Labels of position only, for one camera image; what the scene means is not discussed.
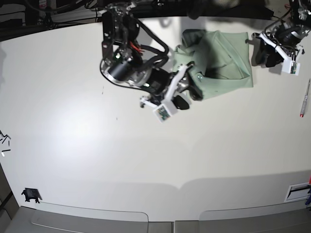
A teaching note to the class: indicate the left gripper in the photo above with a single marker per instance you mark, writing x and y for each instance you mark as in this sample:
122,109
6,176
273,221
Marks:
280,42

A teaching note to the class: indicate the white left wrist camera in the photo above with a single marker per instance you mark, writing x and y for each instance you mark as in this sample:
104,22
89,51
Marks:
291,67

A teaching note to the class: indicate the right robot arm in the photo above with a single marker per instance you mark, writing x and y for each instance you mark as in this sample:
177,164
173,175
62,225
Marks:
133,58

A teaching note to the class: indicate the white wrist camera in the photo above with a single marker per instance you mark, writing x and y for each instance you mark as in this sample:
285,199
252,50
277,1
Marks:
164,111
291,67

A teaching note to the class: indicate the black clamp bracket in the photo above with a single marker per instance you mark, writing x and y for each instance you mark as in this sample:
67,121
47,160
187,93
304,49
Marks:
31,194

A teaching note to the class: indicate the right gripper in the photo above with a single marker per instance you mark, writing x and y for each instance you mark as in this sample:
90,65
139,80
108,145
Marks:
162,85

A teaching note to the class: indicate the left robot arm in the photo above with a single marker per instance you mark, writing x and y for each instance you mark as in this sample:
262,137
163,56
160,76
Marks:
299,13

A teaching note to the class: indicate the light green T-shirt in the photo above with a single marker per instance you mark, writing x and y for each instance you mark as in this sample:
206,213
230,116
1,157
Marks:
221,60

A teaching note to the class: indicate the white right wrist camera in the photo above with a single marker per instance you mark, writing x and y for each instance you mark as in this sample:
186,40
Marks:
164,111

